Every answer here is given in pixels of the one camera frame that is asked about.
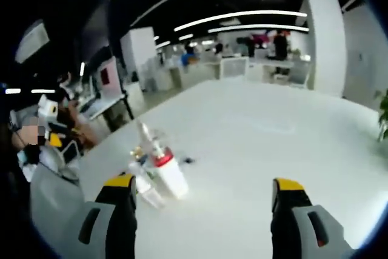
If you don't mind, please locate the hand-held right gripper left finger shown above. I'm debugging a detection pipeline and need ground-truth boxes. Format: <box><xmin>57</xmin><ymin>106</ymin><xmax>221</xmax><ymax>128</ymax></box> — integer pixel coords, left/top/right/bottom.
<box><xmin>68</xmin><ymin>173</ymin><xmax>137</xmax><ymax>259</ymax></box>

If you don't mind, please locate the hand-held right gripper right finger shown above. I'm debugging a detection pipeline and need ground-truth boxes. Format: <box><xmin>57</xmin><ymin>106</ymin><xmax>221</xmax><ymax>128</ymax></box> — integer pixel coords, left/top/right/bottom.
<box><xmin>270</xmin><ymin>177</ymin><xmax>354</xmax><ymax>259</ymax></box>

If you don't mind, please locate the white skincare tube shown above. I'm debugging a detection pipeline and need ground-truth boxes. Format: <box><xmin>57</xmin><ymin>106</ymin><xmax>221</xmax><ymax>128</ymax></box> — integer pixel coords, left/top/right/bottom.
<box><xmin>129</xmin><ymin>161</ymin><xmax>166</xmax><ymax>209</ymax></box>

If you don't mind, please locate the white skincare bottle red collar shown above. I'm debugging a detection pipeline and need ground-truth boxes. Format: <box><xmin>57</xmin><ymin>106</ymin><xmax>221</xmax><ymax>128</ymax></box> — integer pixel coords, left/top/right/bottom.
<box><xmin>150</xmin><ymin>130</ymin><xmax>190</xmax><ymax>201</ymax></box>

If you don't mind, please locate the gold foil packet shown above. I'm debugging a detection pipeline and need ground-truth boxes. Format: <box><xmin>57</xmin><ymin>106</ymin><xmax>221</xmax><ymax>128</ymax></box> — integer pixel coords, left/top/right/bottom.
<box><xmin>129</xmin><ymin>147</ymin><xmax>146</xmax><ymax>160</ymax></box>

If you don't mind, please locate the small white skincare bottle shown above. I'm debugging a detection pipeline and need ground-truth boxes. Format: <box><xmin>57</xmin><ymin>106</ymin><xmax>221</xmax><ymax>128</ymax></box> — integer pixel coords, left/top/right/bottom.
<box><xmin>135</xmin><ymin>119</ymin><xmax>154</xmax><ymax>163</ymax></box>

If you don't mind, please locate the white side desk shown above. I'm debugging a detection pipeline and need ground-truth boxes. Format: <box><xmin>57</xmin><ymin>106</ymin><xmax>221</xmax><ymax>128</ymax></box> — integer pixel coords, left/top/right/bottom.
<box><xmin>80</xmin><ymin>93</ymin><xmax>135</xmax><ymax>134</ymax></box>

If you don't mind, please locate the person's dark clothing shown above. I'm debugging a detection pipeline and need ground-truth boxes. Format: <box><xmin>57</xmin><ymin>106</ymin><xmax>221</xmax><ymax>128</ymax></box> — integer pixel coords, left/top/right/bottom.
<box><xmin>0</xmin><ymin>82</ymin><xmax>34</xmax><ymax>220</ymax></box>

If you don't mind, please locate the large standing display screen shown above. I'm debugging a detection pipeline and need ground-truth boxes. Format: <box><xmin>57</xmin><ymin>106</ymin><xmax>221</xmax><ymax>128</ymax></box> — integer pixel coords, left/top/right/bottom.
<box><xmin>90</xmin><ymin>56</ymin><xmax>122</xmax><ymax>99</ymax></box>

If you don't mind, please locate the ceiling air conditioner unit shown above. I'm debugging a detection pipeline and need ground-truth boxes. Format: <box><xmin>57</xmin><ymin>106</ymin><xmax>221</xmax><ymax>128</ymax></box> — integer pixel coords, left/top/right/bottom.
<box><xmin>15</xmin><ymin>19</ymin><xmax>51</xmax><ymax>64</ymax></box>

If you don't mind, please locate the potted green plant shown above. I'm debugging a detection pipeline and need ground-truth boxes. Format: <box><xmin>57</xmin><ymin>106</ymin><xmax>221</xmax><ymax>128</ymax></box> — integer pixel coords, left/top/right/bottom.
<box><xmin>374</xmin><ymin>89</ymin><xmax>388</xmax><ymax>144</ymax></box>

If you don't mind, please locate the white backed office chair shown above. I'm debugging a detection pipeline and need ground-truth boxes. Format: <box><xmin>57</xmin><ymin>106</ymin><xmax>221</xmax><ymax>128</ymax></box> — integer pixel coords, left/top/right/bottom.
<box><xmin>219</xmin><ymin>57</ymin><xmax>249</xmax><ymax>80</ymax></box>

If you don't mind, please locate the ceiling light strip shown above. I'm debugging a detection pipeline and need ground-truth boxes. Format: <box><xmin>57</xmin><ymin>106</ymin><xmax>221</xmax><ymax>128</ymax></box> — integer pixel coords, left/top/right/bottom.
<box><xmin>207</xmin><ymin>24</ymin><xmax>310</xmax><ymax>35</ymax></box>
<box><xmin>173</xmin><ymin>9</ymin><xmax>309</xmax><ymax>33</ymax></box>

